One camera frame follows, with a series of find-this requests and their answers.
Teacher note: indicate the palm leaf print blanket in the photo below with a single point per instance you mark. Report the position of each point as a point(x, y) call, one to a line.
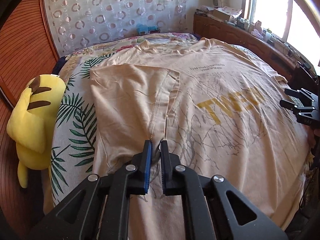
point(74, 139)

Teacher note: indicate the wooden slatted headboard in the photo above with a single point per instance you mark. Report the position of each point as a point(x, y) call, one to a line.
point(27, 50)

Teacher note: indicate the beige t-shirt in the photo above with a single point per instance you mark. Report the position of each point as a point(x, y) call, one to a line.
point(217, 107)

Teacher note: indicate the cardboard box on cabinet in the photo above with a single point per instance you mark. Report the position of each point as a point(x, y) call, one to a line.
point(226, 13)

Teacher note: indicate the circle pattern sheer curtain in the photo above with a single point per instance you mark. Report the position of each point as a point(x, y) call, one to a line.
point(77, 24)

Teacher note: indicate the floral quilt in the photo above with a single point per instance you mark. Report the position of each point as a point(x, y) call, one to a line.
point(130, 43)

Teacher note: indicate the wooden side cabinet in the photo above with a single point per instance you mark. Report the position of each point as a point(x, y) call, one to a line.
point(210, 28)

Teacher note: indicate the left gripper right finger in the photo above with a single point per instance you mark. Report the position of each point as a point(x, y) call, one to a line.
point(212, 207)

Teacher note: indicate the yellow plush toy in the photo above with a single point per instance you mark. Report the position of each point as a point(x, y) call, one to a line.
point(32, 121)

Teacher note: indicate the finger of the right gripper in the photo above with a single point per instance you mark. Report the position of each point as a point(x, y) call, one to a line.
point(294, 108)
point(302, 94)

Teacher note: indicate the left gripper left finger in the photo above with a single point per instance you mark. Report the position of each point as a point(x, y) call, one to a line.
point(98, 208)

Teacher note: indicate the blue toy on bed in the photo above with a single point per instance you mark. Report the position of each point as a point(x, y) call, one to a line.
point(143, 29)

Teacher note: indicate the person's hand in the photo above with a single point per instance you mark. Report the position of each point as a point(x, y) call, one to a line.
point(312, 134)

